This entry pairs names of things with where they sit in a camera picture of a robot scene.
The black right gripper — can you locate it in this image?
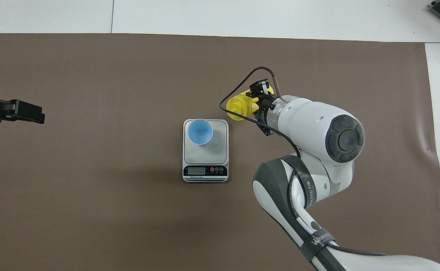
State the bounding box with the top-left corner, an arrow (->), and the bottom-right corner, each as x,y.
251,79 -> 280,137

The yellow squeeze bottle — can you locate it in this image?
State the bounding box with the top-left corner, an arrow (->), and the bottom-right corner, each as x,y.
226,86 -> 275,122

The light blue plastic cup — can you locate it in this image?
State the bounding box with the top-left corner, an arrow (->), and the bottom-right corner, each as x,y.
187,119 -> 213,145

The silver digital kitchen scale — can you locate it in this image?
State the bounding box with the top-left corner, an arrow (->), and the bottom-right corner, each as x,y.
183,119 -> 229,183

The brown paper table mat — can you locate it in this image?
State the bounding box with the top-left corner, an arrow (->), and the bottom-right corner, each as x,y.
0,33 -> 440,271

